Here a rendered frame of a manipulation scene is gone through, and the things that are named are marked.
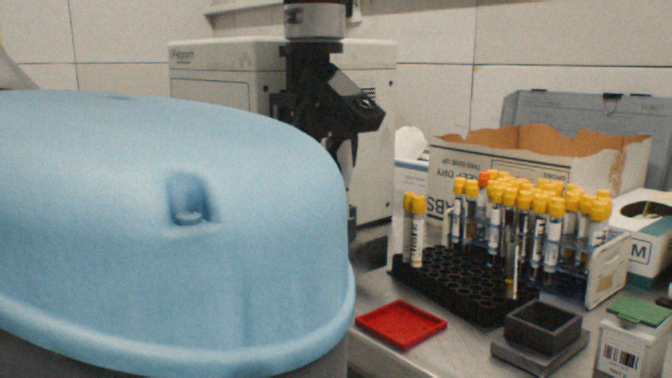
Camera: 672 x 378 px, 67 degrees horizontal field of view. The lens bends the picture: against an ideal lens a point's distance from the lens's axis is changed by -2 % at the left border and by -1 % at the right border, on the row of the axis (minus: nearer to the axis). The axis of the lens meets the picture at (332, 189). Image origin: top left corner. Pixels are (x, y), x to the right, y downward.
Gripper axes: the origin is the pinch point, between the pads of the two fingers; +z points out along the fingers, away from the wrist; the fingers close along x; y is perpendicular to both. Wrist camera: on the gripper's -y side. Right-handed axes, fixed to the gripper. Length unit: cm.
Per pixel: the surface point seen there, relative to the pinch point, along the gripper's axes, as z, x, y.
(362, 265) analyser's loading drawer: 5.8, 1.0, -8.0
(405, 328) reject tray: 8.8, 4.2, -17.8
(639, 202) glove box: 2.3, -40.7, -23.4
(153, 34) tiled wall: -27, -35, 141
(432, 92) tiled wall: -10, -60, 31
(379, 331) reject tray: 8.2, 7.3, -17.2
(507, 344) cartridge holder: 7.6, 0.8, -27.4
